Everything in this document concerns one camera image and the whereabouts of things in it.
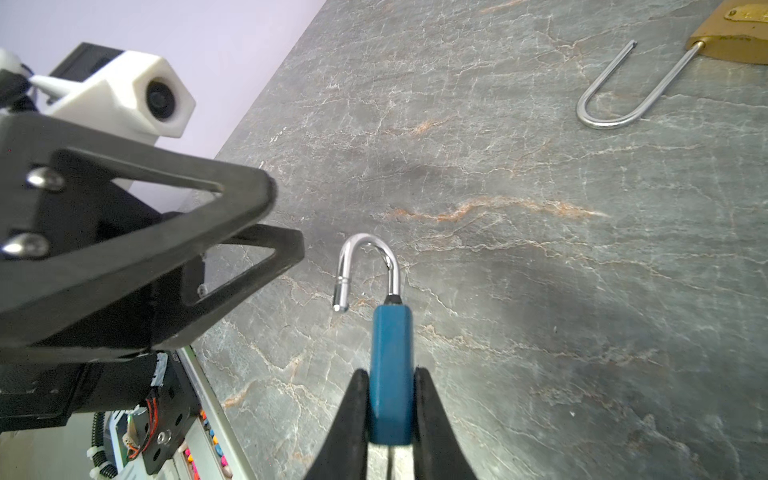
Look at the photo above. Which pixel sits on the small blue padlock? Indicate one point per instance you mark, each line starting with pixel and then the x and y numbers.
pixel 391 387

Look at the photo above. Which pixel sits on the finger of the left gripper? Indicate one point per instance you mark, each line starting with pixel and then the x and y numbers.
pixel 180 323

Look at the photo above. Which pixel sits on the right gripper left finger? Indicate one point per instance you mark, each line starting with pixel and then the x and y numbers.
pixel 344 452

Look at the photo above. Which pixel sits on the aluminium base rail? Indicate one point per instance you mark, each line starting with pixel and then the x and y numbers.
pixel 210 448

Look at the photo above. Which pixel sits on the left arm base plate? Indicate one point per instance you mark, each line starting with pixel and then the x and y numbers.
pixel 175 406

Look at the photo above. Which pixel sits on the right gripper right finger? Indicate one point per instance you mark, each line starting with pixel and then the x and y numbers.
pixel 436 451

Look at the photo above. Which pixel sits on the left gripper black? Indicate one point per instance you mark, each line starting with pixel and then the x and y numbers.
pixel 74 242

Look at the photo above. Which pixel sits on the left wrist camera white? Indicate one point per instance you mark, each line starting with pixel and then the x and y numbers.
pixel 126 93

